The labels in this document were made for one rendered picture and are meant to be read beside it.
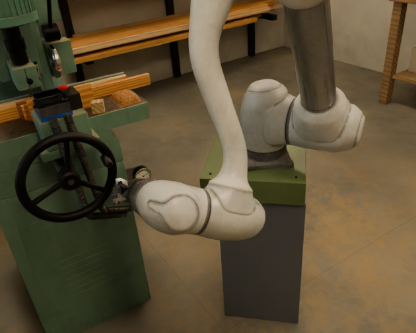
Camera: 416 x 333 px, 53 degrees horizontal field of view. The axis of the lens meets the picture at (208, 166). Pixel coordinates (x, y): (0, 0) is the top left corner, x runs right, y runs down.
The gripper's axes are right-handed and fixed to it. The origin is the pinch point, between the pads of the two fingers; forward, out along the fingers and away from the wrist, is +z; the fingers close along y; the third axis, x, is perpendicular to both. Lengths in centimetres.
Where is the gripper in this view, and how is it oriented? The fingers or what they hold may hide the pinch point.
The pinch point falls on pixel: (122, 184)
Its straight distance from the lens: 118.2
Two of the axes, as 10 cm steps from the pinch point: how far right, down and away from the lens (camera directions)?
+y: -8.5, 3.2, -4.1
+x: 2.4, 9.4, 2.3
